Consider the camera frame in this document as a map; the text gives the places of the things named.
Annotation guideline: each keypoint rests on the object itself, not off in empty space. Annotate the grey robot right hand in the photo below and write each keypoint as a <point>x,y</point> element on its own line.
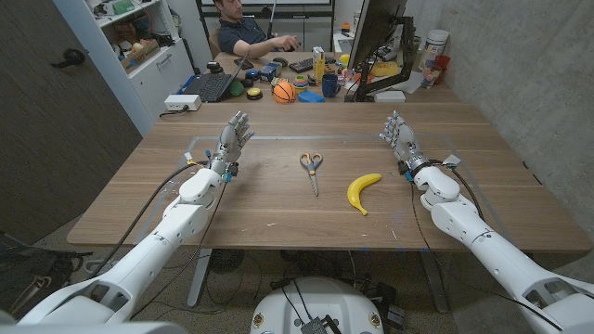
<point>404,144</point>

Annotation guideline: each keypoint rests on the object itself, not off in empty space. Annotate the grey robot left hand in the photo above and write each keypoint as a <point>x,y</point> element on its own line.
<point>229,144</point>

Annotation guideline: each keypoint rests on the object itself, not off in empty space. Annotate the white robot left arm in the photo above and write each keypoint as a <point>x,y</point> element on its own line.
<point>158,246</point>

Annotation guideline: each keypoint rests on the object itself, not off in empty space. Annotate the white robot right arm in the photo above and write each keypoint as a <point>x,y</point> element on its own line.
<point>487,250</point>

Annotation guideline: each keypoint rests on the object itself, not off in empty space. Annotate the yellow banana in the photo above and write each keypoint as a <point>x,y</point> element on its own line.
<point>356,190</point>

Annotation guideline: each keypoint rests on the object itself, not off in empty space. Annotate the small white box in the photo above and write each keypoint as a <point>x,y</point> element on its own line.
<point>390,96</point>

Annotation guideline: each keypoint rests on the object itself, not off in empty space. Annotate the green ball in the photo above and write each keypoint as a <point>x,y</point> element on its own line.
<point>236,88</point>

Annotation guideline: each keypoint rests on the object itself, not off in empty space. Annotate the yellow black round button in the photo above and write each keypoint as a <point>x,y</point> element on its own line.
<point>254,93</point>

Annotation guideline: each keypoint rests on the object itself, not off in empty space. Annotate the black laptop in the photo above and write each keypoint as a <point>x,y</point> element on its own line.
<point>211,86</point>

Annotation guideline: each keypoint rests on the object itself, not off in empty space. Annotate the white power box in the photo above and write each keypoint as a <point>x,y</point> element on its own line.
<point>182,102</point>

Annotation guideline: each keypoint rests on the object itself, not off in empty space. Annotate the orange basketball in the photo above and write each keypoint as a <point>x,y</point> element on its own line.
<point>284,93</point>

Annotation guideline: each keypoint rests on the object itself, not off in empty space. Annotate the yellow bowl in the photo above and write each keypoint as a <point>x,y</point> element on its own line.
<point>385,69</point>

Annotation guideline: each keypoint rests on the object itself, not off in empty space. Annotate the black smartphone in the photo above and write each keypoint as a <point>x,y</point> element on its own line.
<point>243,63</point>

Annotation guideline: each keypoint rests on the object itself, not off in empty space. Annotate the blue toy box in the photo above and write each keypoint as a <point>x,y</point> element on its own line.
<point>270,71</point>

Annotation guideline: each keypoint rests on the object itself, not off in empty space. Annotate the red cup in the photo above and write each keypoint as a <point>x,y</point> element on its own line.
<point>442,65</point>

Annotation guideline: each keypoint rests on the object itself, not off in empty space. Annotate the flat blue box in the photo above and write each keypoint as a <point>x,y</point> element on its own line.
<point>310,97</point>

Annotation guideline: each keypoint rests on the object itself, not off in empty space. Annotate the colourful stacking rings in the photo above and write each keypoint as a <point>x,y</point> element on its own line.
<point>300,83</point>

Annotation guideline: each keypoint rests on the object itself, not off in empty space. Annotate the dark blue mug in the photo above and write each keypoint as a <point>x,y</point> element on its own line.
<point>329,86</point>

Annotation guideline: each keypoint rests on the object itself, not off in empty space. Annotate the white shelf cabinet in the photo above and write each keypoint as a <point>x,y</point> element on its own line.
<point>158,74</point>

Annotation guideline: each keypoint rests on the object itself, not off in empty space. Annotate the white canister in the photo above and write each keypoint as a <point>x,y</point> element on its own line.
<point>434,46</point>

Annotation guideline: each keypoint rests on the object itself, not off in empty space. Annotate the black keyboard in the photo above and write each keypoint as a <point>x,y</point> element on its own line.
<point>304,65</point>

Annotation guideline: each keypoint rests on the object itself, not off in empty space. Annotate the seated man in dark shirt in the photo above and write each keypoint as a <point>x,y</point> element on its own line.
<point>241,34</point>

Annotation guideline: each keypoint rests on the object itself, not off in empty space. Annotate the black computer monitor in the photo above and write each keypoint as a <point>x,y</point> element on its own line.
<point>376,32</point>

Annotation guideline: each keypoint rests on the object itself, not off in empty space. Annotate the black floor fan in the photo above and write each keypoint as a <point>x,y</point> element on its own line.
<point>226,260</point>

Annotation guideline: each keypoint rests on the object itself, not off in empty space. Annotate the yellow carton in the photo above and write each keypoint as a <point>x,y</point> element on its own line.
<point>318,62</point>

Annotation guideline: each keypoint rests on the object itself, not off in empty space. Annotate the cardboard box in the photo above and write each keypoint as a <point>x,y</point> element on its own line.
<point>139,55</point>

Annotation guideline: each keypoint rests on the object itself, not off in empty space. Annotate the grey table leg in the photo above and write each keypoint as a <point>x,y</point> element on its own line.
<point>199,278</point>

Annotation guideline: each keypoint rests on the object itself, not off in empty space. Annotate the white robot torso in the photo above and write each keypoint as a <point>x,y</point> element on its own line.
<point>320,301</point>

